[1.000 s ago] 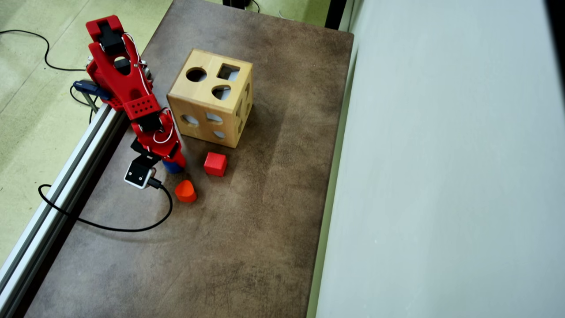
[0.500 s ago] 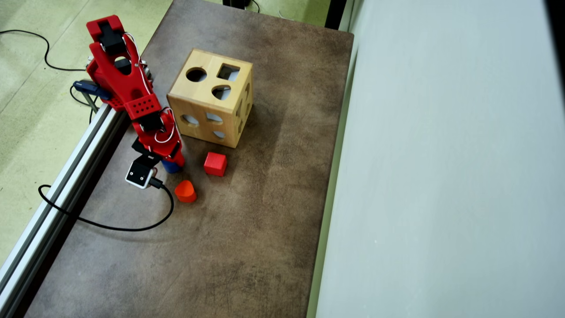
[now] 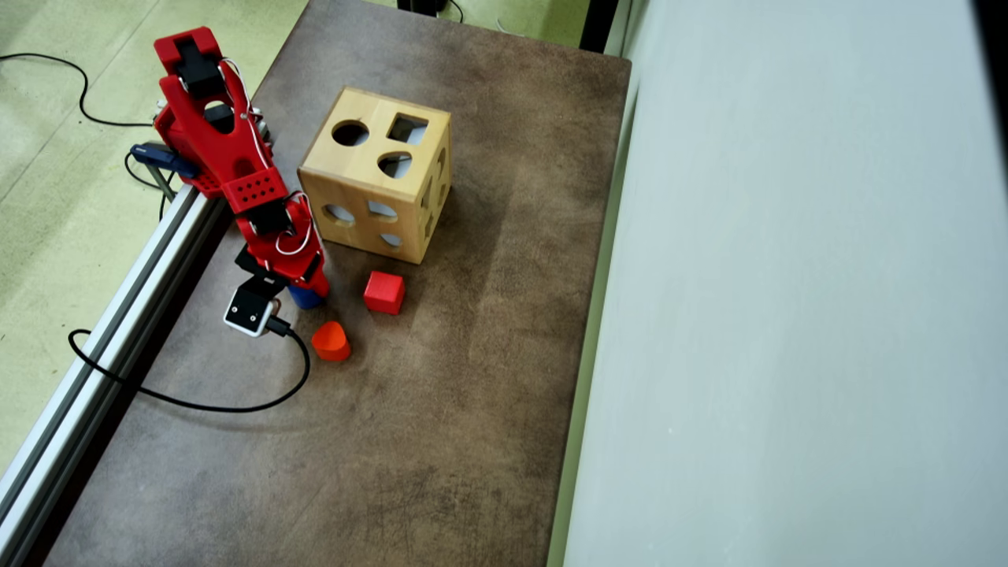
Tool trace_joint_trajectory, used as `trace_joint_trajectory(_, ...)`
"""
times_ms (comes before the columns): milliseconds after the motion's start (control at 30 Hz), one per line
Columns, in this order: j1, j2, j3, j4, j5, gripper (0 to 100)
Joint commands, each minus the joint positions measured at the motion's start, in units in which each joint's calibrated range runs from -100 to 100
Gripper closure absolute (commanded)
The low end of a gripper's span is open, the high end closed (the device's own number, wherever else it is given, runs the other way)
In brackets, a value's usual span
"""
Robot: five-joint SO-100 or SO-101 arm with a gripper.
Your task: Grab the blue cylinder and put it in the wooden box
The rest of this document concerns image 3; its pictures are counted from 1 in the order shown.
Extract blue table clamp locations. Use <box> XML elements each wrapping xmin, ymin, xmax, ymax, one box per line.
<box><xmin>130</xmin><ymin>142</ymin><xmax>199</xmax><ymax>202</ymax></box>

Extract red cube block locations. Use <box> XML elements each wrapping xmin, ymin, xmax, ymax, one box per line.
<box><xmin>363</xmin><ymin>271</ymin><xmax>406</xmax><ymax>316</ymax></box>

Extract wooden shape sorter box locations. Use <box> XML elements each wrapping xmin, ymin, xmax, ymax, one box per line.
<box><xmin>298</xmin><ymin>85</ymin><xmax>454</xmax><ymax>265</ymax></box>

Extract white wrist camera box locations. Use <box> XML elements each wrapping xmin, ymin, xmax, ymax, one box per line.
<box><xmin>224</xmin><ymin>283</ymin><xmax>276</xmax><ymax>338</ymax></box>

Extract black vertical post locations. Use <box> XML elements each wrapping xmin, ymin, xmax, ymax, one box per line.
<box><xmin>580</xmin><ymin>0</ymin><xmax>620</xmax><ymax>54</ymax></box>

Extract orange rounded block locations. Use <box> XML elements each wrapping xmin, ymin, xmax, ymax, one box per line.
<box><xmin>310</xmin><ymin>320</ymin><xmax>352</xmax><ymax>363</ymax></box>

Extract aluminium profile rail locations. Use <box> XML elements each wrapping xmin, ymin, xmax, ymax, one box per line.
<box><xmin>0</xmin><ymin>185</ymin><xmax>229</xmax><ymax>567</ymax></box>

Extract black floor cable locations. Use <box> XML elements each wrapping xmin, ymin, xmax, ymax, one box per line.
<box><xmin>0</xmin><ymin>52</ymin><xmax>156</xmax><ymax>128</ymax></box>

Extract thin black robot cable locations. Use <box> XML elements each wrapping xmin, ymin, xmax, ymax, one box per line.
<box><xmin>124</xmin><ymin>152</ymin><xmax>174</xmax><ymax>223</ymax></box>

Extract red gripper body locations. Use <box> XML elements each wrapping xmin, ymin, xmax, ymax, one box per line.
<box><xmin>235</xmin><ymin>195</ymin><xmax>328</xmax><ymax>286</ymax></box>

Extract black camera cable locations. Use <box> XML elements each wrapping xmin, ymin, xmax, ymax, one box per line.
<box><xmin>68</xmin><ymin>315</ymin><xmax>313</xmax><ymax>414</ymax></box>

